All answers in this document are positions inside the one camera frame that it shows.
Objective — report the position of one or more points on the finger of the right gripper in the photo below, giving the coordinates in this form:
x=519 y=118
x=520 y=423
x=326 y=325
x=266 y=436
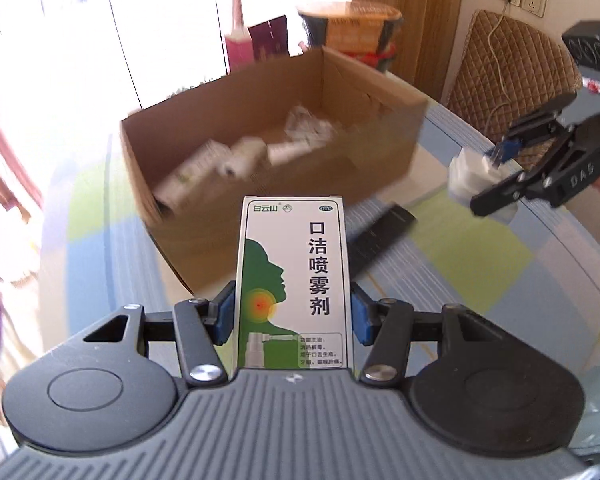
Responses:
x=524 y=185
x=534 y=128

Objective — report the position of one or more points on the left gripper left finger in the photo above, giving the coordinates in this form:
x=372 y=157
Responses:
x=196 y=326

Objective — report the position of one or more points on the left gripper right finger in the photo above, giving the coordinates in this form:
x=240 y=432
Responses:
x=388 y=327

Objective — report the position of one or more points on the green mouth spray box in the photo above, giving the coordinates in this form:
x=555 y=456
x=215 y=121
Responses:
x=293 y=299

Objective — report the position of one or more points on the white ointment box with bird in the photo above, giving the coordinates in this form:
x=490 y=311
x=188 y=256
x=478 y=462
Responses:
x=185 y=181

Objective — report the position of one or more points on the white rectangular plastic case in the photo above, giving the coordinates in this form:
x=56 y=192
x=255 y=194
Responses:
x=282 y=153

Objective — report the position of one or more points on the clear plastic square container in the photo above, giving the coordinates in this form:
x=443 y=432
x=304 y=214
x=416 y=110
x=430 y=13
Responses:
x=302 y=126

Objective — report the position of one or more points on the brown quilted chair back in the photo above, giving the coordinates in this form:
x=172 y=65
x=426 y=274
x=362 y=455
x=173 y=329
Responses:
x=508 y=69

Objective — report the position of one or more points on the checked bed sheet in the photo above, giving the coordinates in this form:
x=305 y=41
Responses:
x=537 y=276

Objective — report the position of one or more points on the black remote control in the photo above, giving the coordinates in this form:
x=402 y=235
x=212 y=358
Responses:
x=377 y=238

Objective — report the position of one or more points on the translucent plastic cup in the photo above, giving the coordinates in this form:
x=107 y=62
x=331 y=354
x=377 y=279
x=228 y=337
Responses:
x=245 y=156

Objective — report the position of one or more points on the stacked instant noodle bowls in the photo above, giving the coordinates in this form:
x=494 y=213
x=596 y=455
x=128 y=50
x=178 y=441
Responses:
x=363 y=30

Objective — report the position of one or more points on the brown cardboard box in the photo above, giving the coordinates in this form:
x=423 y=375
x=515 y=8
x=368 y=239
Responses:
x=377 y=120

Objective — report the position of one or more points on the pink curtain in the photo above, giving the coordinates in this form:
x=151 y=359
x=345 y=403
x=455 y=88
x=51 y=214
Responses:
x=5 y=150

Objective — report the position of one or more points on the maroon gift bag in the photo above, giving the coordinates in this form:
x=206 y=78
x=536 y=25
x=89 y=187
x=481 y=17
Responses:
x=247 y=45

